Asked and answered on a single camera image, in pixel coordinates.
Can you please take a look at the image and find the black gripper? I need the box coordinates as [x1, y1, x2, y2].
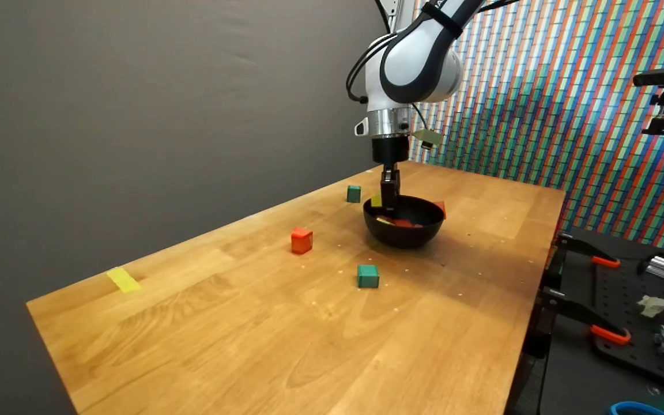
[370, 137, 410, 211]

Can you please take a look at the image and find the green wooden cube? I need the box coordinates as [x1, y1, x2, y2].
[355, 262, 383, 290]

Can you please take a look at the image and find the red wooden cube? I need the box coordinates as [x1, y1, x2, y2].
[289, 225, 316, 255]

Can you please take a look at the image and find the black bowl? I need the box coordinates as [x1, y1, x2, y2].
[361, 193, 448, 250]

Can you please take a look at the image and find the black pegboard bench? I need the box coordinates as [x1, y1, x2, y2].
[512, 225, 664, 415]

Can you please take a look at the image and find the grey fabric backdrop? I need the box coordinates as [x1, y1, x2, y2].
[0, 0, 396, 415]

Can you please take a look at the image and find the yellow tape strip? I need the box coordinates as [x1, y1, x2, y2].
[103, 266, 142, 294]

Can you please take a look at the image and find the white crumpled item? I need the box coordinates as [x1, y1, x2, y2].
[636, 293, 664, 319]

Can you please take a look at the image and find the beige wrist camera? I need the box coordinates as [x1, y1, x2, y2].
[412, 127, 442, 150]

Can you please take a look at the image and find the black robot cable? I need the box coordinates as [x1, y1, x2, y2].
[343, 32, 396, 105]

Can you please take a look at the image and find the black clamp orange handle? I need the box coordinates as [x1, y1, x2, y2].
[548, 228, 625, 273]
[542, 283, 634, 350]

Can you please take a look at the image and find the blue handled tool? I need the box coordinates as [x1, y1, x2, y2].
[607, 399, 664, 415]

